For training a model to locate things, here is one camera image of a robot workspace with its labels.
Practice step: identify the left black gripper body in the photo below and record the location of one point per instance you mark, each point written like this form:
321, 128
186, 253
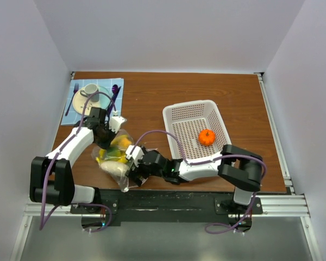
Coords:
107, 137

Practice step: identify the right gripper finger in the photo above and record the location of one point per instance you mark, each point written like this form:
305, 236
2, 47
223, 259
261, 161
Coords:
142, 178
134, 178

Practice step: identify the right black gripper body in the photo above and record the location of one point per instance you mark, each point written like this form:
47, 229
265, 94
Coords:
144, 169

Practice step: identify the white fake eggplant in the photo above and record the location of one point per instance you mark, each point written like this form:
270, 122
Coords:
114, 168

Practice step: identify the yellow fake banana bunch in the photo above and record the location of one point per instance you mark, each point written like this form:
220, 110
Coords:
100, 158

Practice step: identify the clear zip top bag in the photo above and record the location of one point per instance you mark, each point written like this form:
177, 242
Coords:
122, 182

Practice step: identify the orange fake pumpkin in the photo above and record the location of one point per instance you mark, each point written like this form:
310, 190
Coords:
206, 137

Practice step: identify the white perforated plastic basket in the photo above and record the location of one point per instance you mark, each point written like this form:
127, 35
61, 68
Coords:
186, 120

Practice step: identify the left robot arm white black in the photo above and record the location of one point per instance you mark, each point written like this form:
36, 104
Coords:
51, 178

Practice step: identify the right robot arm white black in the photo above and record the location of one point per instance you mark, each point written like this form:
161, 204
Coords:
241, 168

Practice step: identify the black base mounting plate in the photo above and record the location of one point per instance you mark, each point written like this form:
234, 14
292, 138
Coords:
168, 206

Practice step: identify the cream and teal plate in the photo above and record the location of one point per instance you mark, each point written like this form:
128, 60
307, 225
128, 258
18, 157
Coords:
79, 101

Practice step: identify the purple spoon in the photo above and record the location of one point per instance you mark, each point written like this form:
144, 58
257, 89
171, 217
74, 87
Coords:
115, 89

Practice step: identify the blue checked placemat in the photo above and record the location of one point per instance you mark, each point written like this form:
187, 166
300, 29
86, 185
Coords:
73, 117

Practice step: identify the dark purple fork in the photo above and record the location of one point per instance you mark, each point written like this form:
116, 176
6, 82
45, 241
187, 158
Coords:
75, 90

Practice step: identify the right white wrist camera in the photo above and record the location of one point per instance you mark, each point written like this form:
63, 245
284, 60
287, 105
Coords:
133, 155

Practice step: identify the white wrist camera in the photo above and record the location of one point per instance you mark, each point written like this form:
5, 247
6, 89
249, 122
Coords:
116, 122
133, 155

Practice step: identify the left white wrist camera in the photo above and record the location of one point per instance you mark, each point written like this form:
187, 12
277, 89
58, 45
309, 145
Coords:
116, 122

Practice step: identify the aluminium frame rail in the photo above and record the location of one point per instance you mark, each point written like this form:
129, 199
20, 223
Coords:
293, 206

